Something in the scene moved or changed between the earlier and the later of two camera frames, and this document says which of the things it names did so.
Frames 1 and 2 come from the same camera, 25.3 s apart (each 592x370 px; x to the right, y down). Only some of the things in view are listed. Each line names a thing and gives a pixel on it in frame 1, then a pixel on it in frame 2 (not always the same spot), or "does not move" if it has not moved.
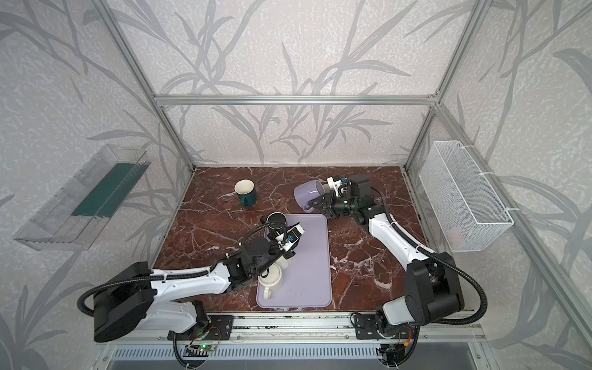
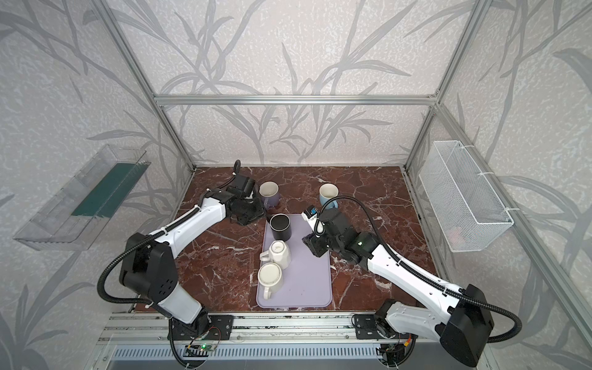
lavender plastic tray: (307, 281) does not move
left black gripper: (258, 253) to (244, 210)
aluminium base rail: (292, 325) does not move
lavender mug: (307, 191) to (269, 193)
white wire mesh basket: (468, 215) does not move
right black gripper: (328, 203) to (311, 243)
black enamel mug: (275, 220) does not move
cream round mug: (270, 277) does not move
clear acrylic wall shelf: (70, 220) does not move
